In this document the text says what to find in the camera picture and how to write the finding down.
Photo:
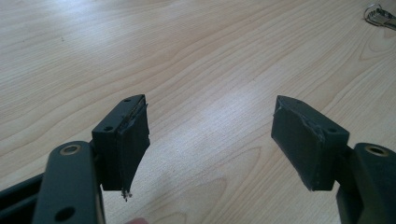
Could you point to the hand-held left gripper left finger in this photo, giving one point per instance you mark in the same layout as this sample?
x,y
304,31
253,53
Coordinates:
x,y
120,146

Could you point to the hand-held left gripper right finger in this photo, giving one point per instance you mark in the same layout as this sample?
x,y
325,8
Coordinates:
x,y
306,146

